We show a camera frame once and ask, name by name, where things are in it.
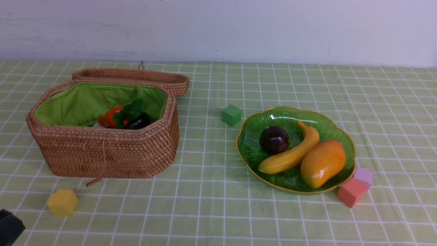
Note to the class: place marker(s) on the dark purple toy plum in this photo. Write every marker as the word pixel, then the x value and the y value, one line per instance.
pixel 274 140

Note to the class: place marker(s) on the purple toy eggplant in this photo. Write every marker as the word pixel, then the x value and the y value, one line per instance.
pixel 142 121

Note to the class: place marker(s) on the yellow toy banana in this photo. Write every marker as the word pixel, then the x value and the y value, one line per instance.
pixel 293 157

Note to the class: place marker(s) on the orange toy carrot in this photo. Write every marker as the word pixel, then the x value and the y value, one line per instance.
pixel 120 117

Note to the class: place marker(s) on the orange yellow toy mango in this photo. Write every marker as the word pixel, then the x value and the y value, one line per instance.
pixel 322 163

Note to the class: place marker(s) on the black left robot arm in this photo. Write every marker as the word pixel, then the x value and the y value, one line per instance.
pixel 11 227

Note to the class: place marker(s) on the green foam cube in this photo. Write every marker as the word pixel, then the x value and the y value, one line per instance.
pixel 231 115

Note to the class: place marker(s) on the green glass leaf plate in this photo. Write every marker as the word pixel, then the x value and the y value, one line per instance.
pixel 251 154

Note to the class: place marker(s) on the woven wicker basket lid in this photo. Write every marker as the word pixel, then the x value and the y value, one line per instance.
pixel 175 83

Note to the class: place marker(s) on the green checkered tablecloth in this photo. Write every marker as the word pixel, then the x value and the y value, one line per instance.
pixel 208 197

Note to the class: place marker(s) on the pink foam cube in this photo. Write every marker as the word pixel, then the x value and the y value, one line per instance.
pixel 352 192

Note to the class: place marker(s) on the lilac foam cube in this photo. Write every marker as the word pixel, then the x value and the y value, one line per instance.
pixel 364 175

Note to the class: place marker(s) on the woven wicker basket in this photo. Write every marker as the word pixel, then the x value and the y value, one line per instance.
pixel 62 124

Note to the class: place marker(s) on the yellow foam block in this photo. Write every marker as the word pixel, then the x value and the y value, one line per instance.
pixel 62 203

